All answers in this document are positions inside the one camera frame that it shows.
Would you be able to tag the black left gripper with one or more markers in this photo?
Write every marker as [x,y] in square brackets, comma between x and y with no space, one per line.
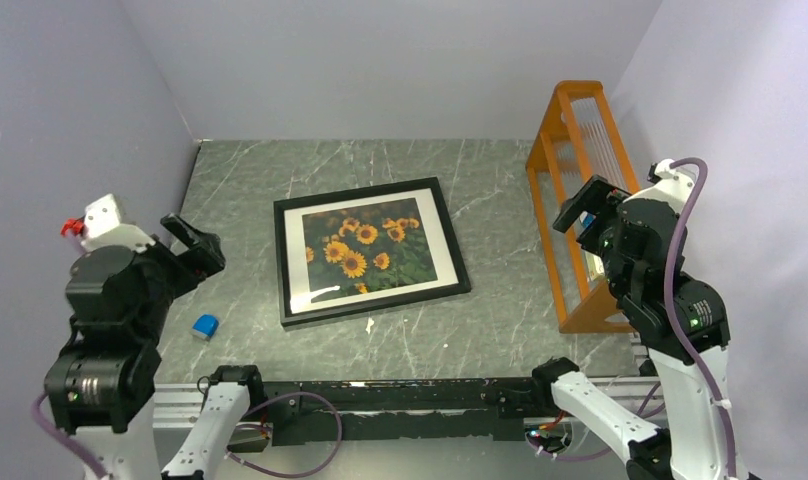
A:
[188,267]

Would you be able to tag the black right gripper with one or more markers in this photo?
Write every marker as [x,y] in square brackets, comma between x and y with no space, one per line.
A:
[598,196]

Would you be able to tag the black picture frame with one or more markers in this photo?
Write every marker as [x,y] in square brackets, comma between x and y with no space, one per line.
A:
[285,265]

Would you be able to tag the sunflower photo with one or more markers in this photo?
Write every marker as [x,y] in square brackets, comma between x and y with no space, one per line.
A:
[367,248]

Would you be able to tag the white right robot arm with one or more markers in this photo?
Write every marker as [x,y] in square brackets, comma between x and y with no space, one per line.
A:
[681,321]

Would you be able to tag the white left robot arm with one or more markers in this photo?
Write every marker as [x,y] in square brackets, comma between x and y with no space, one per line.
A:
[101,389]

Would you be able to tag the orange wooden shelf rack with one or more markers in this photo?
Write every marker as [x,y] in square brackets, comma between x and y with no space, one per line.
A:
[578,137]

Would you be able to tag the white box in shelf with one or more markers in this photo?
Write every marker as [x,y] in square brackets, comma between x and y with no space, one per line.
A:
[592,262]

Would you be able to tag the blue small object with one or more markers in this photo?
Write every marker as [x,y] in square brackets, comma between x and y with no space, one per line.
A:
[205,327]

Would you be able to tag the aluminium table rail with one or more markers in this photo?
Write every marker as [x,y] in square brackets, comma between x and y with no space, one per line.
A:
[180,404]

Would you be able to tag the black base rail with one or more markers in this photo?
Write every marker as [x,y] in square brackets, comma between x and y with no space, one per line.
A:
[502,409]

